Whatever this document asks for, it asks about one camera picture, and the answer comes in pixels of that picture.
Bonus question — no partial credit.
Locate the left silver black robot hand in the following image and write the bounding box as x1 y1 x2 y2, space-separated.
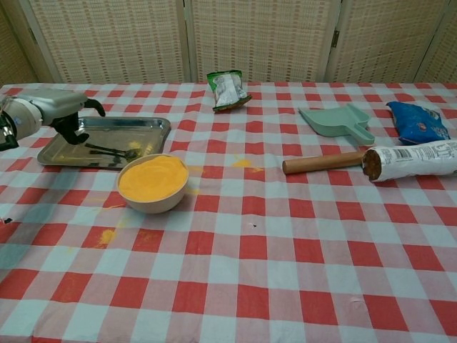
30 88 106 146

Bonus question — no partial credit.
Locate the black spoon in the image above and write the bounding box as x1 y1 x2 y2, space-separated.
84 142 139 159

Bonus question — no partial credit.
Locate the rectangular steel tray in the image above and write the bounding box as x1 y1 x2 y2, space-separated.
36 116 172 170

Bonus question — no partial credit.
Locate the yellow bowl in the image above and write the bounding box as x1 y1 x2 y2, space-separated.
118 153 189 214

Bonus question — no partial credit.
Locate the green white snack bag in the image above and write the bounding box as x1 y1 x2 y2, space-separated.
206 69 253 114

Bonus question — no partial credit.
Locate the woven bamboo folding screen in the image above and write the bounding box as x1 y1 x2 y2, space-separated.
0 0 457 86

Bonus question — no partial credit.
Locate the red white checkered tablecloth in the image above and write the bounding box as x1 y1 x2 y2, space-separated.
0 81 457 343

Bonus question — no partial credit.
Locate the wooden rolling pin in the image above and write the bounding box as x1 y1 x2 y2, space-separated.
282 151 367 175

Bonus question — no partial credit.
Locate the mint green dustpan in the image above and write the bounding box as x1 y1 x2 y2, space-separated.
298 104 376 146

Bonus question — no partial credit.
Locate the white labelled drink bottle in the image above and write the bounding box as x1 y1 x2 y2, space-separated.
361 139 457 183

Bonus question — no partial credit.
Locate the blue snack bag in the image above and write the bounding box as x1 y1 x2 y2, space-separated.
386 101 453 146

